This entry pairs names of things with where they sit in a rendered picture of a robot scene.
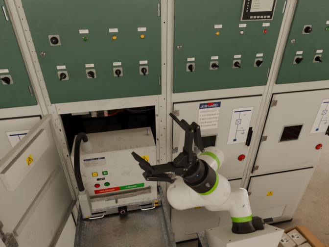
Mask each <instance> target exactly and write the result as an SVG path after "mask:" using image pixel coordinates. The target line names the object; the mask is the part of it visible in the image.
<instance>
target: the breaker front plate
mask: <svg viewBox="0 0 329 247"><path fill-rule="evenodd" d="M132 152H135V153H136V154H138V155H139V156H146V155H148V156H149V161H148V163H150V165H151V166H153V165H156V147H150V148H140V149H132V150H124V151H116V152H109V153H101V154H93V155H85V156H80V172H81V177H82V181H83V186H84V188H85V190H87V191H88V192H89V196H90V199H93V198H101V197H108V196H114V195H120V194H126V193H132V192H139V191H145V190H150V187H151V193H148V194H142V195H136V196H130V197H123V198H118V199H117V203H116V199H109V200H103V201H97V202H91V204H92V210H93V209H99V208H105V207H111V206H117V205H123V204H129V203H134V202H140V201H146V200H152V199H157V182H156V181H146V180H145V178H144V177H143V175H142V173H143V172H145V171H144V170H143V169H141V168H140V166H139V162H138V161H136V160H135V159H134V157H133V155H132V154H131V153H132ZM100 157H105V162H106V165H101V166H94V167H85V164H84V160H85V159H93V158H100ZM103 171H107V172H108V175H102V172H103ZM92 173H97V174H98V176H94V177H93V176H92ZM97 178H105V180H99V181H97ZM105 182H109V183H110V185H109V186H105V185H104V183H105ZM139 183H144V187H138V188H132V189H126V190H119V191H113V192H106V193H100V194H95V193H94V190H100V189H107V188H113V187H120V186H126V185H133V184H139ZM95 184H100V187H99V188H96V187H95V186H94V185H95Z"/></svg>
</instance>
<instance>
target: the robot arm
mask: <svg viewBox="0 0 329 247"><path fill-rule="evenodd" d="M169 115H170V116H171V118H172V119H173V120H174V121H175V122H176V123H177V124H178V125H179V126H180V127H181V128H182V129H183V130H184V131H185V142H184V147H183V152H180V153H179V154H178V155H177V156H176V157H175V159H174V161H172V162H168V163H166V164H159V165H153V166H151V165H150V163H148V162H147V161H146V160H144V159H143V158H142V157H140V156H139V155H138V154H136V153H135V152H132V153H131V154H132V155H133V157H134V159H135V160H136V161H138V162H139V166H140V168H141V169H143V170H144V171H145V172H143V173H142V175H143V177H144V178H145V180H146V181H164V182H169V183H171V184H170V185H169V187H168V189H167V194H166V195H167V200H168V202H169V204H170V205H171V206H172V207H174V208H175V209H178V210H186V209H190V208H194V207H201V206H204V207H205V208H206V209H207V210H209V211H229V212H230V216H231V219H232V222H233V226H232V232H233V233H235V234H248V233H252V232H255V231H257V230H263V229H264V227H263V225H264V224H265V222H273V219H272V218H266V219H262V218H260V217H258V216H255V217H252V211H251V206H250V202H249V198H248V194H247V191H246V189H244V188H231V187H230V184H229V182H228V180H227V179H226V178H225V177H224V176H223V175H221V174H219V173H217V171H218V170H219V168H220V167H221V166H222V164H223V162H224V155H223V152H222V151H221V150H220V149H219V148H217V147H207V148H203V146H202V139H201V131H200V126H199V125H198V124H197V123H196V122H192V123H191V124H190V125H189V124H188V123H187V122H186V121H185V120H184V119H182V120H181V121H180V120H179V119H178V118H177V117H176V116H174V115H173V114H172V113H170V114H169ZM193 140H194V144H195V146H194V147H195V151H192V145H193ZM167 172H172V173H168V174H166V173H167ZM176 176H180V178H178V179H177V180H175V181H174V178H175V177H176Z"/></svg>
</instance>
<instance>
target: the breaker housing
mask: <svg viewBox="0 0 329 247"><path fill-rule="evenodd" d="M147 129H148V131H149V135H148V136H147V135H146V134H147ZM86 136H87V138H88V139H89V140H91V142H92V144H93V149H92V150H91V151H89V152H84V151H83V150H82V147H81V144H80V156H85V155H93V154H101V153H109V152H116V151H124V150H132V149H140V148H150V147H156V145H155V141H154V138H153V134H152V131H151V127H142V128H133V129H125V130H116V131H107V132H98V133H89V134H86ZM76 137H77V135H75V137H74V142H73V147H72V151H71V156H70V157H74V146H75V140H76ZM82 141H83V140H81V143H82ZM72 164H73V163H72Z"/></svg>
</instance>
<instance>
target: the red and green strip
mask: <svg viewBox="0 0 329 247"><path fill-rule="evenodd" d="M138 187H144V183H139V184H133V185H126V186H120V187H113V188H107V189H100V190H94V193H95V194H100V193H106V192H113V191H119V190H126V189H132V188H138Z"/></svg>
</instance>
